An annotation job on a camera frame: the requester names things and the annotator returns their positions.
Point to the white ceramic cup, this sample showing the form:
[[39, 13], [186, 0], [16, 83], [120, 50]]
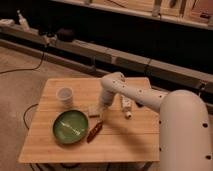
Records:
[[65, 96]]

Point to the wooden table top board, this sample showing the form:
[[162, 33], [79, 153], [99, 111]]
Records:
[[120, 140]]

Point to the white sponge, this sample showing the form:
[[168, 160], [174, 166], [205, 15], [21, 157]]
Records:
[[94, 111]]

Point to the red chili pepper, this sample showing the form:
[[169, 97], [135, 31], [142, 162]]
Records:
[[94, 131]]

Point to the white rectangular bottle object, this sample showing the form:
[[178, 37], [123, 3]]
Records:
[[126, 105]]

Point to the green ceramic bowl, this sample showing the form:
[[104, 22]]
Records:
[[70, 127]]

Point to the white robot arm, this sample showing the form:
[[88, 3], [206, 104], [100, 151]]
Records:
[[185, 133]]

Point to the black round object on ledge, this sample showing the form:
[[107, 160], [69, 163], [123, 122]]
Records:
[[66, 35]]

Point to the white spray bottle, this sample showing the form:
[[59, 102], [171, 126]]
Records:
[[23, 22]]

